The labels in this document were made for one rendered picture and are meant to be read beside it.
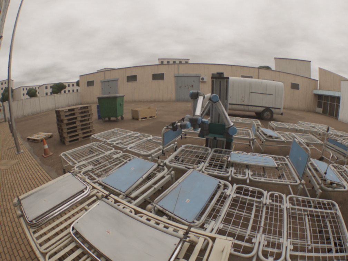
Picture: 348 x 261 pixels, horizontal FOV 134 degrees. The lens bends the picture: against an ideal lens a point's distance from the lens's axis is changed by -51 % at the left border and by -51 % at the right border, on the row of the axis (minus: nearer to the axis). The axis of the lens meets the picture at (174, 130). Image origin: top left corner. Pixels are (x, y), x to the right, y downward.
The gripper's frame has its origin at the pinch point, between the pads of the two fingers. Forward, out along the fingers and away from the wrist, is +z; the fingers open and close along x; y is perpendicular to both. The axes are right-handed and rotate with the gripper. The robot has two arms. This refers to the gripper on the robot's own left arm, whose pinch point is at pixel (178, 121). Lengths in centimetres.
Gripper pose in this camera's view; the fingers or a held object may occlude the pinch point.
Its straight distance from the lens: 252.7
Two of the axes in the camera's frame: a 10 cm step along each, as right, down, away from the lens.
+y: -4.2, 2.4, -8.8
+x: 1.6, 9.7, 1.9
